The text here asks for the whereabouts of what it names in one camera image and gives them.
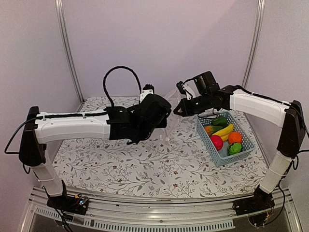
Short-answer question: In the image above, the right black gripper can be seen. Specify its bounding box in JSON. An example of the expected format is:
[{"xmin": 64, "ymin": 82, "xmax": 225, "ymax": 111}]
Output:
[{"xmin": 173, "ymin": 92, "xmax": 212, "ymax": 117}]

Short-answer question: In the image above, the clear zip top bag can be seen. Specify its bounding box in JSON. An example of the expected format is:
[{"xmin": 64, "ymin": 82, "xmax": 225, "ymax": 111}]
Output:
[{"xmin": 160, "ymin": 89, "xmax": 182, "ymax": 144}]

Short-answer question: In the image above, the light blue perforated basket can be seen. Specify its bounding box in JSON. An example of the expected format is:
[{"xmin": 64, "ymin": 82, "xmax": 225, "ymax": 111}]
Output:
[{"xmin": 197, "ymin": 111, "xmax": 255, "ymax": 167}]

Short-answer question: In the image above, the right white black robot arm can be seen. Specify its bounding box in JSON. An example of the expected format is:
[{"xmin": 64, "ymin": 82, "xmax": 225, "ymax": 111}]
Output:
[{"xmin": 173, "ymin": 71, "xmax": 309, "ymax": 211}]

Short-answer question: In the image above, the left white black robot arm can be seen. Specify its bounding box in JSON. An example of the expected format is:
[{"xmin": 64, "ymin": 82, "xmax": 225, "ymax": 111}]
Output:
[{"xmin": 18, "ymin": 94, "xmax": 171, "ymax": 210}]

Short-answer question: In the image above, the orange green toy mango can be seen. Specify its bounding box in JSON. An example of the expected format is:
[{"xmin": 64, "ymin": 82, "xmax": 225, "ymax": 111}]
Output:
[{"xmin": 204, "ymin": 125, "xmax": 223, "ymax": 136}]

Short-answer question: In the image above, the green toy pepper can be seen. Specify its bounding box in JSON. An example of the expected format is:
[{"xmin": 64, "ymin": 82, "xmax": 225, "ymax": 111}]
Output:
[{"xmin": 211, "ymin": 116, "xmax": 228, "ymax": 127}]

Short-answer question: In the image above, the red toy apple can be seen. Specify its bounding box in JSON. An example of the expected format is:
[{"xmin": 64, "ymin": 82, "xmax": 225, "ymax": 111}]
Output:
[{"xmin": 210, "ymin": 135, "xmax": 224, "ymax": 151}]

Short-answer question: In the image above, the yellow toy banana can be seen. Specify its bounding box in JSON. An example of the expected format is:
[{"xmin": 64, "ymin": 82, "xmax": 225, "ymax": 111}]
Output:
[{"xmin": 213, "ymin": 124, "xmax": 234, "ymax": 142}]

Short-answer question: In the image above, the floral patterned table mat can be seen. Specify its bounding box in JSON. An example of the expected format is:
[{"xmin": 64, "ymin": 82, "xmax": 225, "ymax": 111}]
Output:
[{"xmin": 45, "ymin": 96, "xmax": 275, "ymax": 199}]

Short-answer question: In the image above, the orange toy orange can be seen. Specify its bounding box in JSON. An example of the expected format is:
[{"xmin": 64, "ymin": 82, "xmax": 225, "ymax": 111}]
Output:
[{"xmin": 228, "ymin": 131, "xmax": 242, "ymax": 144}]

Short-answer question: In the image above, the green toy watermelon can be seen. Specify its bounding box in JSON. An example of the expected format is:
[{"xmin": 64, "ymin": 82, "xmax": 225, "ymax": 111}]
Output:
[{"xmin": 227, "ymin": 143, "xmax": 243, "ymax": 156}]

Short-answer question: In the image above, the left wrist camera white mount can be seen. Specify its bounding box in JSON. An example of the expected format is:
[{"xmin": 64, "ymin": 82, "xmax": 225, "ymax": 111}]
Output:
[{"xmin": 139, "ymin": 84, "xmax": 154, "ymax": 102}]

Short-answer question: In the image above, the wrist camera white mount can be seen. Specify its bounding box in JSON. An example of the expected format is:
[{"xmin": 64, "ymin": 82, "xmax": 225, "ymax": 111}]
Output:
[
  {"xmin": 139, "ymin": 84, "xmax": 154, "ymax": 102},
  {"xmin": 176, "ymin": 78, "xmax": 196, "ymax": 100}
]

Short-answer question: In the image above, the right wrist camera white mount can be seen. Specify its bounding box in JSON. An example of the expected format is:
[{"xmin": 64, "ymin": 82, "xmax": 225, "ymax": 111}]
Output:
[{"xmin": 176, "ymin": 78, "xmax": 196, "ymax": 100}]

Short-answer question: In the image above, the left black braided cable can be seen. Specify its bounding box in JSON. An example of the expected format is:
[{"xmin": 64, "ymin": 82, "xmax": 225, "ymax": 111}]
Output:
[{"xmin": 103, "ymin": 66, "xmax": 143, "ymax": 108}]

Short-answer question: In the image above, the front aluminium rail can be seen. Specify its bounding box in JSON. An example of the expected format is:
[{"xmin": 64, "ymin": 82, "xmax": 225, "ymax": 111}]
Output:
[{"xmin": 20, "ymin": 190, "xmax": 302, "ymax": 232}]

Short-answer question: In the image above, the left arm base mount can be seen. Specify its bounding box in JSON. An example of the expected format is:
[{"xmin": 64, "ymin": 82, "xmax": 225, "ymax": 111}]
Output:
[{"xmin": 45, "ymin": 180, "xmax": 89, "ymax": 216}]

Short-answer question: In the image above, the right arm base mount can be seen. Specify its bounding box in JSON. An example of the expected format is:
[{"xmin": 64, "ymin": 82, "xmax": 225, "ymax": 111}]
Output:
[{"xmin": 232, "ymin": 186, "xmax": 275, "ymax": 227}]

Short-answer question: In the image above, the right aluminium frame post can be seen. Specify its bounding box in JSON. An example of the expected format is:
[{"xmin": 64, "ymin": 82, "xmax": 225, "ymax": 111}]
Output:
[{"xmin": 241, "ymin": 0, "xmax": 266, "ymax": 88}]

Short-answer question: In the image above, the aluminium frame post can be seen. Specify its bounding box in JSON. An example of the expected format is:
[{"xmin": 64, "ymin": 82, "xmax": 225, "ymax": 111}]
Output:
[
  {"xmin": 241, "ymin": 0, "xmax": 266, "ymax": 88},
  {"xmin": 55, "ymin": 0, "xmax": 85, "ymax": 104}
]

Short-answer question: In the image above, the left aluminium frame post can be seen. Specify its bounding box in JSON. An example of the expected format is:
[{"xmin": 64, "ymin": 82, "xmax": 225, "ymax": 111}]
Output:
[{"xmin": 55, "ymin": 0, "xmax": 85, "ymax": 104}]

